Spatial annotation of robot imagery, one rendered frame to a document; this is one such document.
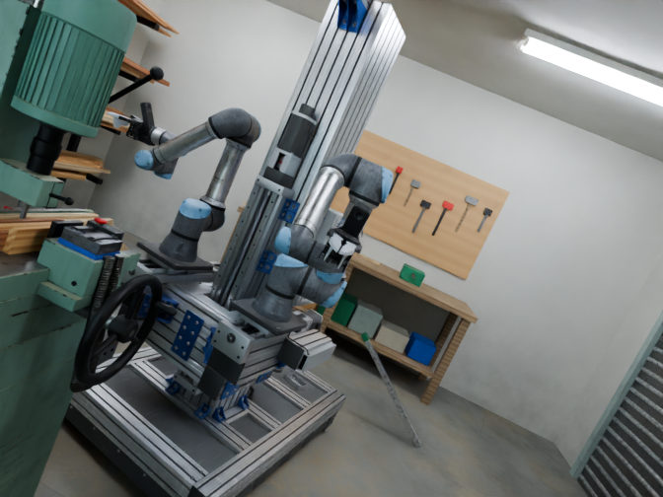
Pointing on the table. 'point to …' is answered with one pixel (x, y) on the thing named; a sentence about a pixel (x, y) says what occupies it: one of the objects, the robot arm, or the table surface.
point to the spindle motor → (74, 63)
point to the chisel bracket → (29, 184)
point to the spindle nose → (45, 149)
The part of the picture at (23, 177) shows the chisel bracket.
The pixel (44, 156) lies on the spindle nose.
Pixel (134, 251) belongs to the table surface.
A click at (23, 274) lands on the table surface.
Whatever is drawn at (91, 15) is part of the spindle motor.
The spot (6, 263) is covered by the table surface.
